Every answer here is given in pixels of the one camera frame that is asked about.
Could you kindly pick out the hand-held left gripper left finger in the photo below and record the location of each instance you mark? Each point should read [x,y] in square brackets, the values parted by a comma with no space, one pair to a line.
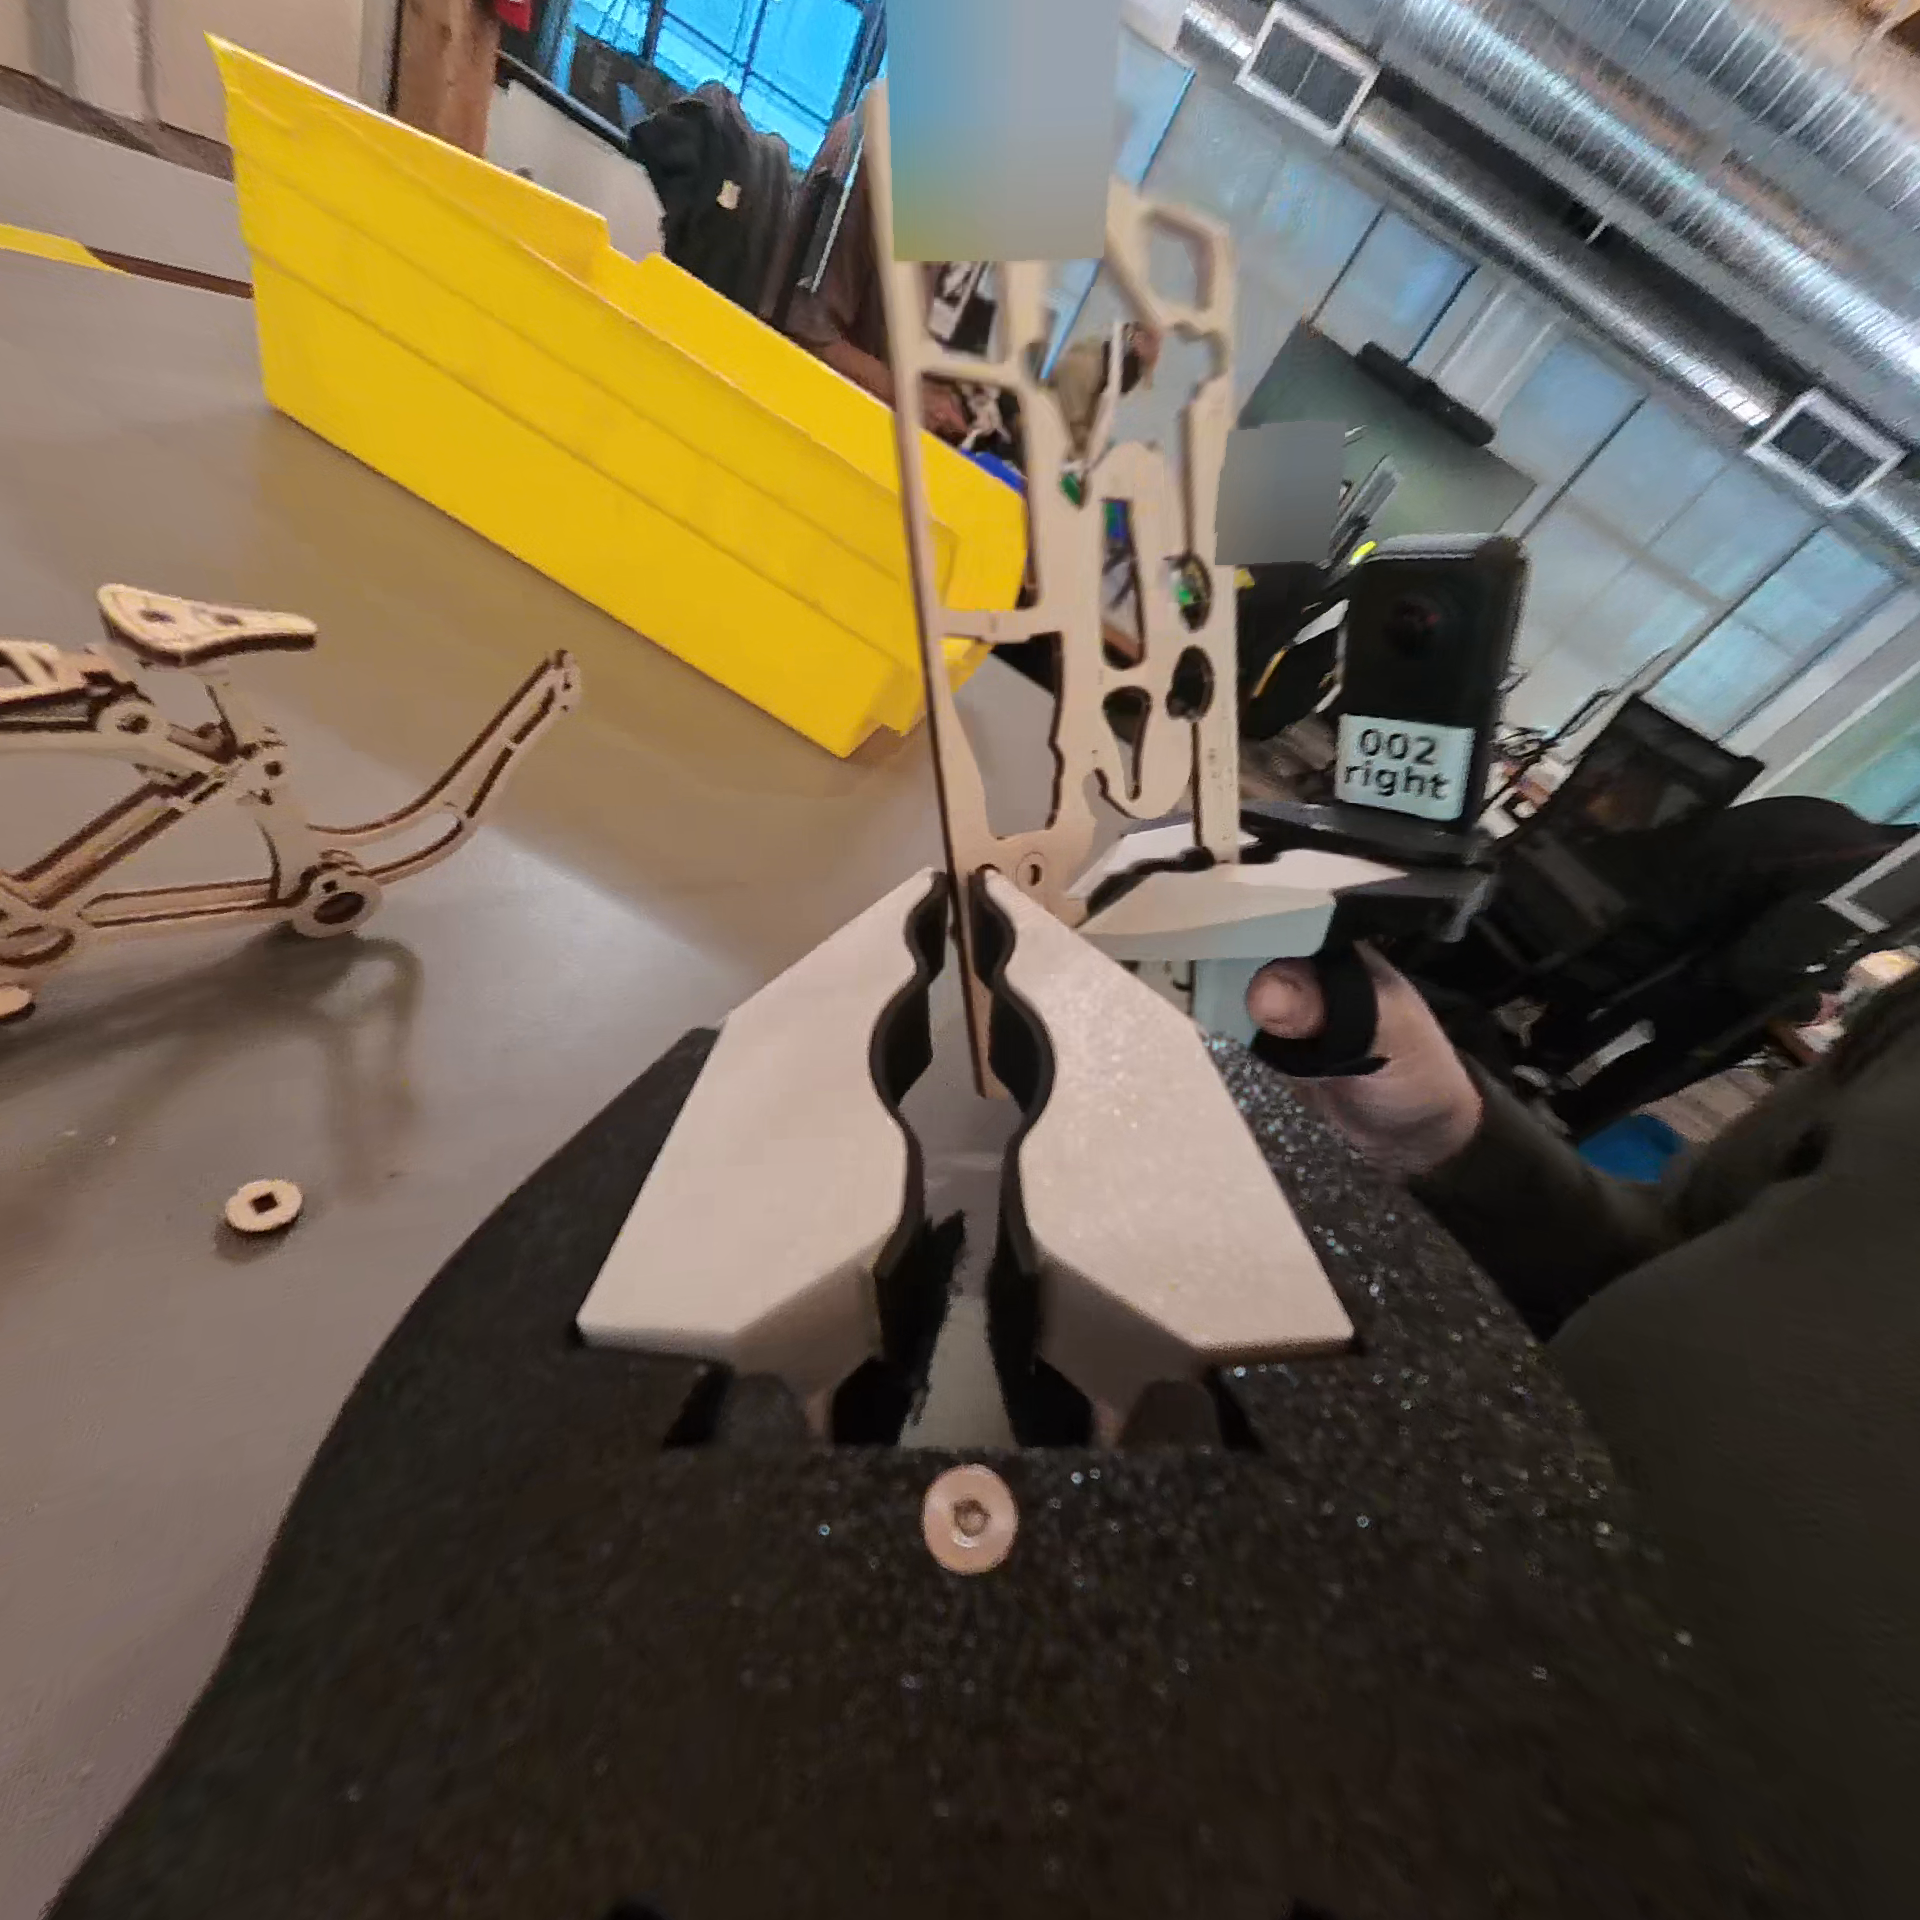
[764,1184]

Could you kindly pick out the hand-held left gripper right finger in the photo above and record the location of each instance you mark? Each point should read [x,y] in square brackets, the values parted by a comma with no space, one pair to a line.
[1156,1184]

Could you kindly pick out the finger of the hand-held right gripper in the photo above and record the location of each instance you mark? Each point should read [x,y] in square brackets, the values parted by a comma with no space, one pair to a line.
[1215,907]

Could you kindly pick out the laser-cut wooden parts sheet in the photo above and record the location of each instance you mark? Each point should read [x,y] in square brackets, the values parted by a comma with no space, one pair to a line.
[1223,675]

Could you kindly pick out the person's right forearm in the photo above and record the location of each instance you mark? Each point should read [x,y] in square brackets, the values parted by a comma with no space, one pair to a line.
[1546,1215]

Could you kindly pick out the person's right hand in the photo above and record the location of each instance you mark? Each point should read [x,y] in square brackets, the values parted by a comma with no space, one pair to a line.
[1412,1095]

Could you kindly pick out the black office chair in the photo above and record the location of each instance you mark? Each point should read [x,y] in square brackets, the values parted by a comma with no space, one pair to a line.
[1694,902]

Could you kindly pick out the small wooden washer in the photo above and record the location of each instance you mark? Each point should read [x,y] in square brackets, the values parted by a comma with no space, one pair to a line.
[263,1205]

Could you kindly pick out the person's dark olive jacket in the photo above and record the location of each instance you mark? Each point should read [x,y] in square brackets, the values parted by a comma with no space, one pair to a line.
[1770,1425]

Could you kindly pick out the yellow plastic bin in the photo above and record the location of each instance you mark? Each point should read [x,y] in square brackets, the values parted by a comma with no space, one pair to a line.
[570,450]

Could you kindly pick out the dark hanging jacket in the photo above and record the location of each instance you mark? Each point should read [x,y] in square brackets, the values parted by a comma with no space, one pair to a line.
[714,194]

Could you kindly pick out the silver ventilation duct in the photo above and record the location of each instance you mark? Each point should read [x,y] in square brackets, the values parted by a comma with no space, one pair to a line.
[1575,165]

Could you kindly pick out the wooden model bike frame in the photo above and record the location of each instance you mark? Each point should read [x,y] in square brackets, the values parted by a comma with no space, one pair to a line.
[196,622]

